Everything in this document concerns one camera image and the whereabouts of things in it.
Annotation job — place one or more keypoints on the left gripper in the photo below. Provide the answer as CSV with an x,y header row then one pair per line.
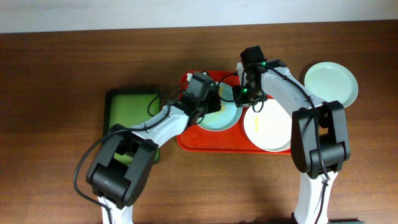
x,y
213,104

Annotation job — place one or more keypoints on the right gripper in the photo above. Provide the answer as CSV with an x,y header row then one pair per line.
x,y
240,101

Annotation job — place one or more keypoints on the light blue plate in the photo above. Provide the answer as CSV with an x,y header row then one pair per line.
x,y
225,118

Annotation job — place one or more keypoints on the white plate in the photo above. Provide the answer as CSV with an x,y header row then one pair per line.
x,y
269,129

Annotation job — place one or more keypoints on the pale green plate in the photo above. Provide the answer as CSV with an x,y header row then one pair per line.
x,y
332,81

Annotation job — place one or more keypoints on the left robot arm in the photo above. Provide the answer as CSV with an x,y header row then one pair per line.
x,y
120,169

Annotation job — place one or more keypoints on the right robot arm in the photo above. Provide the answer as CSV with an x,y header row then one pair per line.
x,y
319,140

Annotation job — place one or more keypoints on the red plastic tray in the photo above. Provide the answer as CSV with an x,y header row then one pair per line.
x,y
233,140

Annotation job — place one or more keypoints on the green soapy water tray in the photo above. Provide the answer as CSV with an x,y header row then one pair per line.
x,y
127,106

